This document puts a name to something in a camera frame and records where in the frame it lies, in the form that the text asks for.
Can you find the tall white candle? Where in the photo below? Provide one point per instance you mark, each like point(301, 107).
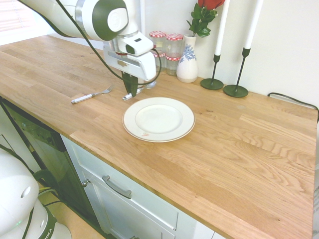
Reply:
point(222, 27)
point(253, 25)

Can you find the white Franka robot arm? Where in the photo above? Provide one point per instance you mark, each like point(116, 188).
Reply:
point(104, 17)

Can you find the red rose with green leaves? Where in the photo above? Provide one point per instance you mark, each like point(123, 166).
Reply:
point(203, 17)

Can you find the silver cabinet knob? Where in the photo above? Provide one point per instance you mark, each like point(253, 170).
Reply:
point(85, 183)

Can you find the glass jar with checkered lid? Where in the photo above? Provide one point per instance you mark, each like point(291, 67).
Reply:
point(174, 44)
point(157, 39)
point(162, 62)
point(172, 66)

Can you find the white vase with blue print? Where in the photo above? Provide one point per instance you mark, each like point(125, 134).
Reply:
point(187, 67)

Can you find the white window blind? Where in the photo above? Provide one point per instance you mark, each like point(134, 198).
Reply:
point(15, 15)

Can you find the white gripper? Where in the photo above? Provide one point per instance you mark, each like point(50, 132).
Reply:
point(143, 66)

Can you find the white plate with gold rim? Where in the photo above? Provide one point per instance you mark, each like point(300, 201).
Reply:
point(159, 119)

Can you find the black candle holder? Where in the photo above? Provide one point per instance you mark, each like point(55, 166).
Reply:
point(235, 90)
point(211, 83)

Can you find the white drawer front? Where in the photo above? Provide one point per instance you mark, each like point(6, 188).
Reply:
point(139, 209)

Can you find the dark dishwasher front panel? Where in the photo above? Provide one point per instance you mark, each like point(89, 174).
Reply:
point(47, 149)

